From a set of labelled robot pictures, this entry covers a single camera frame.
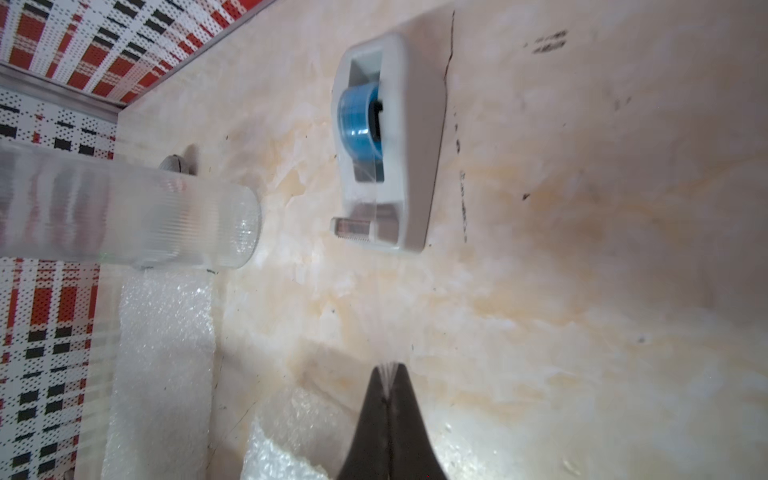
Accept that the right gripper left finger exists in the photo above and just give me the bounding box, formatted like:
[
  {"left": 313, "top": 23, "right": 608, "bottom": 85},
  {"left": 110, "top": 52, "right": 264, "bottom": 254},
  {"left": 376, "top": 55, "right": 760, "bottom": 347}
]
[{"left": 337, "top": 368, "right": 390, "bottom": 480}]

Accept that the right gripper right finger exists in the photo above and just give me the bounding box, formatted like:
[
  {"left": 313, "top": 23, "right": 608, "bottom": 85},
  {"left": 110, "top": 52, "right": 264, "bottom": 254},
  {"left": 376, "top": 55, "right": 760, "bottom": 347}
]
[{"left": 388, "top": 363, "right": 447, "bottom": 479}]

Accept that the bubble wrap sheet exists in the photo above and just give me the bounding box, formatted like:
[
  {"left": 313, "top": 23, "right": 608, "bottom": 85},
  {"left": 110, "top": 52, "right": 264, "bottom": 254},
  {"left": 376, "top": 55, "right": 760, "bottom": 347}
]
[
  {"left": 102, "top": 268, "right": 216, "bottom": 479},
  {"left": 240, "top": 386, "right": 357, "bottom": 479}
]

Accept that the clear adhesive tape strip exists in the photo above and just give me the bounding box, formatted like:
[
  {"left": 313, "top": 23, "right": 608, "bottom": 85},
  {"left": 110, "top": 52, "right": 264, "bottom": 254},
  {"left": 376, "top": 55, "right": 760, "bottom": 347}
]
[{"left": 351, "top": 160, "right": 399, "bottom": 398}]

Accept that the clear glass vase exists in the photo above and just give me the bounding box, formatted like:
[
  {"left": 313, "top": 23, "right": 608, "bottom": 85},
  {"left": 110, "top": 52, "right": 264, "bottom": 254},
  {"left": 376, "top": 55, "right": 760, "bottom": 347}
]
[{"left": 1, "top": 140, "right": 261, "bottom": 270}]

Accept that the grey oval case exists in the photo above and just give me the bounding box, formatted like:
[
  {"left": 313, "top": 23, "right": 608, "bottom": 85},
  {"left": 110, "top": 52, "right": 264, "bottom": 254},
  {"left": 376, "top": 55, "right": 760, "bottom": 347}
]
[{"left": 159, "top": 154, "right": 190, "bottom": 174}]

